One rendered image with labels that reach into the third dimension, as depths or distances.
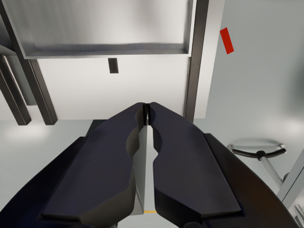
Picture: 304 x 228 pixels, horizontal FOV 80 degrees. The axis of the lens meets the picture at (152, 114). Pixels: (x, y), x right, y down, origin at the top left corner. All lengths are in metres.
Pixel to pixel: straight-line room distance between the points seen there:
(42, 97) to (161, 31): 0.25
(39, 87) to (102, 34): 0.15
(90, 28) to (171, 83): 0.17
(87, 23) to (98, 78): 0.09
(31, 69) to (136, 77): 0.18
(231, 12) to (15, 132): 1.83
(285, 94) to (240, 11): 0.70
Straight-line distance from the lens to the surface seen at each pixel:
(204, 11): 0.31
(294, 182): 1.46
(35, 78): 0.38
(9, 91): 0.42
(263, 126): 1.75
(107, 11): 0.33
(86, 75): 0.36
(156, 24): 0.32
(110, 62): 0.34
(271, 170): 1.68
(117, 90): 0.36
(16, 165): 2.23
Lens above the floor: 1.20
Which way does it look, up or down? 57 degrees down
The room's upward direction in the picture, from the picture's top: 180 degrees counter-clockwise
